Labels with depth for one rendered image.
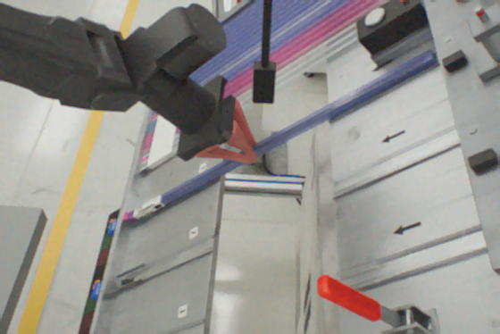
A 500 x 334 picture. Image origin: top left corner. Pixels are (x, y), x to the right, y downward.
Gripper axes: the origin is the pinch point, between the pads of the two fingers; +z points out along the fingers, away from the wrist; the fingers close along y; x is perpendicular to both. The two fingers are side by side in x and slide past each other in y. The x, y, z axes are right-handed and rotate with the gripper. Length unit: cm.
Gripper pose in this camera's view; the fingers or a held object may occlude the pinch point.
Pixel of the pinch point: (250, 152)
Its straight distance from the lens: 70.7
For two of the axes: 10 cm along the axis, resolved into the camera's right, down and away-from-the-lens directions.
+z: 6.8, 4.9, 5.4
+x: -7.3, 4.0, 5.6
